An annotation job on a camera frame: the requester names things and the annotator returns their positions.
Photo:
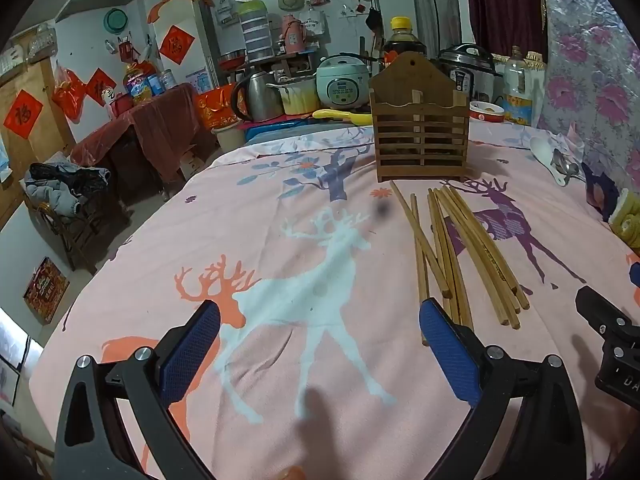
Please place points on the pink deer print tablecloth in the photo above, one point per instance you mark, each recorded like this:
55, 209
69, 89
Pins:
300, 210

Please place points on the red printed box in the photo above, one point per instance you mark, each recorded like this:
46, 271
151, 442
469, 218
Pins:
46, 290

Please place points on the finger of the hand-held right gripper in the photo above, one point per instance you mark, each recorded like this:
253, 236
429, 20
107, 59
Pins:
597, 310

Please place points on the white refrigerator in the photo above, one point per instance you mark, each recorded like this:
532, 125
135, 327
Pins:
200, 35

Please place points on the stacked food carrier green lid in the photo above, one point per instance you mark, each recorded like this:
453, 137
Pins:
255, 32

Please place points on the pile of wooden chopsticks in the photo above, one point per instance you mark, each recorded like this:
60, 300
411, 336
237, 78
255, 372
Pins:
500, 285

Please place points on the dark sauce bottle yellow cap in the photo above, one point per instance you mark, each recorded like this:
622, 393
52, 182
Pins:
400, 40

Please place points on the wooden utensil holder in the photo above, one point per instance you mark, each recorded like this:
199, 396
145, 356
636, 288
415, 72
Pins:
420, 110

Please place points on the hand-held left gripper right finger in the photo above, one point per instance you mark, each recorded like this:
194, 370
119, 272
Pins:
447, 355

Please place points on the dark red curtain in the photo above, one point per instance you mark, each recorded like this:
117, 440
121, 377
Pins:
500, 5

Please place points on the red paper square on door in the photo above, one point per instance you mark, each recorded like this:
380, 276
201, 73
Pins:
23, 114

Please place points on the blue tins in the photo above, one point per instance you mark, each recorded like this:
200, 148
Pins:
162, 82

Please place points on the yellow plastic scoop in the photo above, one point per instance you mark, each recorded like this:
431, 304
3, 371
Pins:
350, 117

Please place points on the yellow-green plush cloth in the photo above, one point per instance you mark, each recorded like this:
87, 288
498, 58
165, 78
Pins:
627, 220

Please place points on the wooden door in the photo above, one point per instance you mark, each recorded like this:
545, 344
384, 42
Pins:
30, 170

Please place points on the white rice cooker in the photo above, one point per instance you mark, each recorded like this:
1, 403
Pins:
342, 85

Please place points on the stainless steel kettle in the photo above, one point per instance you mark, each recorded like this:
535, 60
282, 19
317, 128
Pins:
260, 95

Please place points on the white bucket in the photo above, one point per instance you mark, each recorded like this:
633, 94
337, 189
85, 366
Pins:
227, 137

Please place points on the cooking oil jug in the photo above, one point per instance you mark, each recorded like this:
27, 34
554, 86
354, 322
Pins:
137, 85

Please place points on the green plate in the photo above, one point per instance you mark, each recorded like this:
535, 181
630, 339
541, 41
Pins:
115, 21

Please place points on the purple cloth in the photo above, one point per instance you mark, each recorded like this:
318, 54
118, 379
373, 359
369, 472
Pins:
600, 190

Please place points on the red paper square on refrigerator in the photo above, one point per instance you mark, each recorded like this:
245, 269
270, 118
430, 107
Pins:
176, 44

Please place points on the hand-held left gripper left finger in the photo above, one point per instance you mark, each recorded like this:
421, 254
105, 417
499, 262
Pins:
190, 350

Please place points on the black pressure cooker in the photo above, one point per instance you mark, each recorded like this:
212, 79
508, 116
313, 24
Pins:
465, 67

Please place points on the red and white bowl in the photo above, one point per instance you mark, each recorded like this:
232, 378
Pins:
486, 112

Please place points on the pink thermos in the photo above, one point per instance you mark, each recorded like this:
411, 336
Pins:
292, 32

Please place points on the white rice spoon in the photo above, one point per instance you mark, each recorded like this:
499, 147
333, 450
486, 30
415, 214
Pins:
542, 150

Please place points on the red wall decorations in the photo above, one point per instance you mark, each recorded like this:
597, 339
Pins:
75, 92

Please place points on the pile of grey clothes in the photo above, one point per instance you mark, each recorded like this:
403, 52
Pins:
60, 180

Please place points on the metal spoon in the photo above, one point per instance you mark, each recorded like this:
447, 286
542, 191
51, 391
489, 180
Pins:
560, 160

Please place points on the floral pink cloth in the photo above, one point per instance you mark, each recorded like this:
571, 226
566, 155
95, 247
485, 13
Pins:
590, 60

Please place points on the clear oil bottle yellow label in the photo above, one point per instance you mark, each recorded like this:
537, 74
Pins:
517, 100

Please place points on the red printed bag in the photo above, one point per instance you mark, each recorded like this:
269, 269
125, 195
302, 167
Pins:
215, 107

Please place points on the pale yellow pot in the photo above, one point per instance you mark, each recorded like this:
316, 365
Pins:
300, 100

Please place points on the red cloth covered table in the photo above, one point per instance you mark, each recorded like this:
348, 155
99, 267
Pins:
150, 125

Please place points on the wooden chair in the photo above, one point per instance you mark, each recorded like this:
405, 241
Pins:
75, 235

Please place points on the clear bottle yellow cap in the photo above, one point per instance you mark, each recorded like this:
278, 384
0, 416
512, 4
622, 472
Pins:
537, 90

